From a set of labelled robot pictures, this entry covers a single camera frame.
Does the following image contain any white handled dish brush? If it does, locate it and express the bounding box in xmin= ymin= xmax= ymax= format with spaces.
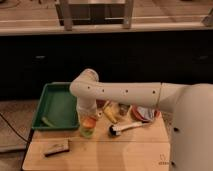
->
xmin=109 ymin=122 xmax=147 ymax=136

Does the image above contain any green vegetable in tray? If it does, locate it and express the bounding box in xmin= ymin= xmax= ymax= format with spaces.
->
xmin=41 ymin=117 xmax=55 ymax=127

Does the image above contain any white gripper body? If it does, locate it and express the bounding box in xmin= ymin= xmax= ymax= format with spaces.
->
xmin=76 ymin=98 xmax=97 ymax=118

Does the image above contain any red plate with cloth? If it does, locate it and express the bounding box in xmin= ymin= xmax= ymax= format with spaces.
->
xmin=132 ymin=106 xmax=160 ymax=123

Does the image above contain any wooden block with dark base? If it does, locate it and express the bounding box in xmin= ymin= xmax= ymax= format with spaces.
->
xmin=43 ymin=140 xmax=69 ymax=157

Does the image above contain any wooden shelf frame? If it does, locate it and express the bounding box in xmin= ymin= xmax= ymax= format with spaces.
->
xmin=55 ymin=0 xmax=134 ymax=30

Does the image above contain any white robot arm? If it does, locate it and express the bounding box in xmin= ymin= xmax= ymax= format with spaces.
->
xmin=70 ymin=69 xmax=213 ymax=171

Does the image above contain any green plastic tray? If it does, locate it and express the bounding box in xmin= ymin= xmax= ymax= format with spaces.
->
xmin=32 ymin=83 xmax=79 ymax=131

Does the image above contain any green plastic cup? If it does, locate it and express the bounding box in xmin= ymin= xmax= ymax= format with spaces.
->
xmin=79 ymin=124 xmax=94 ymax=138

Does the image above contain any orange apple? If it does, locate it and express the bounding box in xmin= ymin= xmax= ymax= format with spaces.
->
xmin=82 ymin=117 xmax=96 ymax=129

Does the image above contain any black cable left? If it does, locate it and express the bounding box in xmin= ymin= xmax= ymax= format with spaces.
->
xmin=0 ymin=112 xmax=31 ymax=144

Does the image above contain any yellow banana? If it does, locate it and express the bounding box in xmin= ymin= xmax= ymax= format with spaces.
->
xmin=103 ymin=101 xmax=117 ymax=124

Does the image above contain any small metal cup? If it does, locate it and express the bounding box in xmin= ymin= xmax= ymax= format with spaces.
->
xmin=119 ymin=104 xmax=130 ymax=116

